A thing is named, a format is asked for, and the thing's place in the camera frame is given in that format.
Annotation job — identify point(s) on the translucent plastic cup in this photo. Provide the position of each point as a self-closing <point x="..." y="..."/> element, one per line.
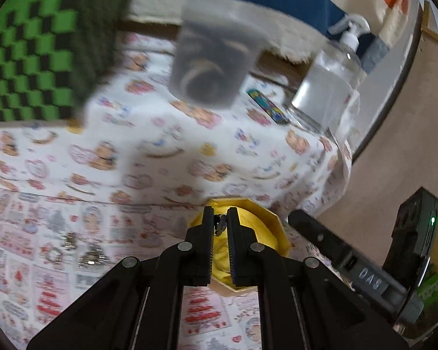
<point x="211" y="62"/>

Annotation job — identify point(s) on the silver jewelry piece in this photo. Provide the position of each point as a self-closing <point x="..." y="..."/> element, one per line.
<point x="89" y="259"/>
<point x="69" y="241"/>

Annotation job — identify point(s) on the red festive print cloth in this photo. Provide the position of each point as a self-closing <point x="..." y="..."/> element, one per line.
<point x="40" y="262"/>

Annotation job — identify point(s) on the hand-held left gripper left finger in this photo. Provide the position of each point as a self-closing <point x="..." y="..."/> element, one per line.
<point x="206" y="248"/>

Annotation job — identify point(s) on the bear print white cloth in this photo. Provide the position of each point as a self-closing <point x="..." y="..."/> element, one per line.
<point x="168" y="142"/>

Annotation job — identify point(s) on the green black checkered box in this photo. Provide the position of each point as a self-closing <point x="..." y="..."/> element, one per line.
<point x="22" y="62"/>

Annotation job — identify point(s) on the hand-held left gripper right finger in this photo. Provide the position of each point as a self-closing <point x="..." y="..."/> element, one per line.
<point x="232" y="248"/>

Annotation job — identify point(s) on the small dark metal earring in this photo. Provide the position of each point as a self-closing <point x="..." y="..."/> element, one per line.
<point x="221" y="225"/>

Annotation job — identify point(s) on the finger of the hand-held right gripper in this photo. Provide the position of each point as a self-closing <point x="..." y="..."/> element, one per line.
<point x="315" y="231"/>

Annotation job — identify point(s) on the yellow octagonal jewelry box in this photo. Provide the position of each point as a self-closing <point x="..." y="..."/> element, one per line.
<point x="277" y="238"/>

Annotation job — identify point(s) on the green plastic object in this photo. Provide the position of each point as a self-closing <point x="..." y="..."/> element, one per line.
<point x="435" y="285"/>

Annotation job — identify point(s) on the clear pump bottle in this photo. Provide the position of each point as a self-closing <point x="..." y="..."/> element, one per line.
<point x="325" y="87"/>

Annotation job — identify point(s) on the yellow cloth lining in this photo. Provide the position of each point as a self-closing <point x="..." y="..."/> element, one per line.
<point x="257" y="228"/>

